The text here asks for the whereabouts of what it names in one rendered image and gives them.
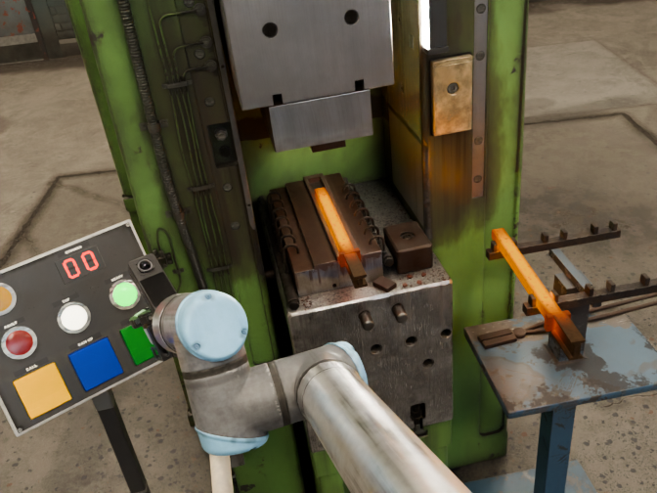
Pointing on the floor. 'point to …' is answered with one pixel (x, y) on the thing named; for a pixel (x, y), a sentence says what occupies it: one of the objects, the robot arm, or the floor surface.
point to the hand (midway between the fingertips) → (145, 311)
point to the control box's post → (107, 409)
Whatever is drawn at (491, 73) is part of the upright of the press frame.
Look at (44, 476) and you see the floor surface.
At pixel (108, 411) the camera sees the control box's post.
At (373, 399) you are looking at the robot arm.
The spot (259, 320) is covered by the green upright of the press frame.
